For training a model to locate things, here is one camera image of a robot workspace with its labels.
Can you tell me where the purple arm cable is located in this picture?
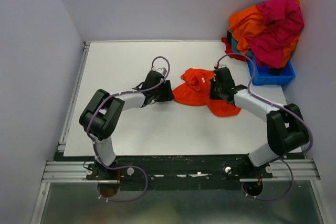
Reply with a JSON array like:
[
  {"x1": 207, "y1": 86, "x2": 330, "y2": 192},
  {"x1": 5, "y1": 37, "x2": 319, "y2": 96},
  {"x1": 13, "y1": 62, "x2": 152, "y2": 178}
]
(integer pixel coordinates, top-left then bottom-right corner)
[
  {"x1": 214, "y1": 52, "x2": 313, "y2": 201},
  {"x1": 86, "y1": 56, "x2": 171, "y2": 204}
]

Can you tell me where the bright orange t shirt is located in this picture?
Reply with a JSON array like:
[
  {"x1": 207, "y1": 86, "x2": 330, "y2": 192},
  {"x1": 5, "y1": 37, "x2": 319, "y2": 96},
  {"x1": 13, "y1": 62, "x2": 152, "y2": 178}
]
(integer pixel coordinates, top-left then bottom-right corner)
[{"x1": 172, "y1": 68, "x2": 241, "y2": 117}]

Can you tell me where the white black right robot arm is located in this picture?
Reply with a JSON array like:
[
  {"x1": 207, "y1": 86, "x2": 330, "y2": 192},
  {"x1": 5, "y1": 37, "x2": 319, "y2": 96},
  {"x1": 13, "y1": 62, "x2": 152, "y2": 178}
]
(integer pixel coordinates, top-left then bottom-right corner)
[{"x1": 210, "y1": 67, "x2": 310, "y2": 178}]

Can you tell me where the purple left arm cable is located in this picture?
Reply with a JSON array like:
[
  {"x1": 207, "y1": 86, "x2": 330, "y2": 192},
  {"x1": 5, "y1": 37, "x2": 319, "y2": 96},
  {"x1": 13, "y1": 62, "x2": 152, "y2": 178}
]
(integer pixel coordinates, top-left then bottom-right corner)
[{"x1": 86, "y1": 56, "x2": 171, "y2": 204}]

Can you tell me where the teal blue t shirt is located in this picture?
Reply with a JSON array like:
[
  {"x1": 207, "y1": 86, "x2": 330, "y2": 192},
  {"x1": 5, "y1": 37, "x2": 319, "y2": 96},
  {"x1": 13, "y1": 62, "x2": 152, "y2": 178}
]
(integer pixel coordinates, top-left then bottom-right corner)
[{"x1": 231, "y1": 37, "x2": 254, "y2": 57}]

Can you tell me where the red t shirt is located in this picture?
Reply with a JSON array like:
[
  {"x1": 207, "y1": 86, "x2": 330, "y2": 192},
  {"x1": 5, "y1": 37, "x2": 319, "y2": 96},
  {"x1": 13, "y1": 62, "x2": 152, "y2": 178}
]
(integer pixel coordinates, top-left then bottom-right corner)
[{"x1": 222, "y1": 37, "x2": 248, "y2": 62}]

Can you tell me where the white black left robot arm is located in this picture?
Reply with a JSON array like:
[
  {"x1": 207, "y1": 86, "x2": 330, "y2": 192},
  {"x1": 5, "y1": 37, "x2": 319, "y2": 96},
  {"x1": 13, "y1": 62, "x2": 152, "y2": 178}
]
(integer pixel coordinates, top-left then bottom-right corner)
[{"x1": 79, "y1": 68, "x2": 174, "y2": 179}]

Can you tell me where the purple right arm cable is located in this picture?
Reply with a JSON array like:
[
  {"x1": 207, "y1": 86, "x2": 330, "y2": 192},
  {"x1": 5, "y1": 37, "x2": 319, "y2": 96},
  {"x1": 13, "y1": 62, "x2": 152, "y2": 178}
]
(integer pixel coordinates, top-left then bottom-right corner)
[{"x1": 214, "y1": 52, "x2": 313, "y2": 201}]

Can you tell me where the orange t shirt in pile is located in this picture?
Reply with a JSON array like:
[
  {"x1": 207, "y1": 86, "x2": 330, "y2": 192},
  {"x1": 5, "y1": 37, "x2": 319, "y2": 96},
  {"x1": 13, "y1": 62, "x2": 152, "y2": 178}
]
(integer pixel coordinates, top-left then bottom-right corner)
[{"x1": 228, "y1": 4, "x2": 300, "y2": 66}]

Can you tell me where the aluminium extrusion rail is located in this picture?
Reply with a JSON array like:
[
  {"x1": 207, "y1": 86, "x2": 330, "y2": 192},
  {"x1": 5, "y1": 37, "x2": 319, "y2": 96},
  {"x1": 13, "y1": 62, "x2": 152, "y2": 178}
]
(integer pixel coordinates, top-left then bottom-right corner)
[{"x1": 42, "y1": 161, "x2": 93, "y2": 183}]

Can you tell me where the blue plastic bin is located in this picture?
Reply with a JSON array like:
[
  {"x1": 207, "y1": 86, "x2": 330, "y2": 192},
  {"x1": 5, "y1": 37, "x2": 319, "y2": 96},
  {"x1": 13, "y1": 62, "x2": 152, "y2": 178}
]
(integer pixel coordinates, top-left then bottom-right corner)
[{"x1": 247, "y1": 58, "x2": 296, "y2": 86}]

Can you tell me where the magenta t shirt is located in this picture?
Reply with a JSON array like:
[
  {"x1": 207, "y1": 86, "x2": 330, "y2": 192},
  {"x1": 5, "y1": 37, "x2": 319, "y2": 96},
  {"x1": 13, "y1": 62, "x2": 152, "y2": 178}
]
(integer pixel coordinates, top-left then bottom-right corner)
[{"x1": 245, "y1": 0, "x2": 305, "y2": 69}]

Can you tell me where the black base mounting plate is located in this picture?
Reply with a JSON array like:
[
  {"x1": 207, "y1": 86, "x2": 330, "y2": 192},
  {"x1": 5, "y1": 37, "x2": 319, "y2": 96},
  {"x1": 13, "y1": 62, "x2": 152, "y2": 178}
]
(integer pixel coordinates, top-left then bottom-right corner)
[{"x1": 54, "y1": 154, "x2": 274, "y2": 192}]

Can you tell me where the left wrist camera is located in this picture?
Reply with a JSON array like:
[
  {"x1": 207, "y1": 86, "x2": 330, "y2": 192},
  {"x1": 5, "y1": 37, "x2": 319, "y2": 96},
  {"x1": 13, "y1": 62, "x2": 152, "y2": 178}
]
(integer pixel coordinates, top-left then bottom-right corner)
[{"x1": 156, "y1": 67, "x2": 167, "y2": 77}]

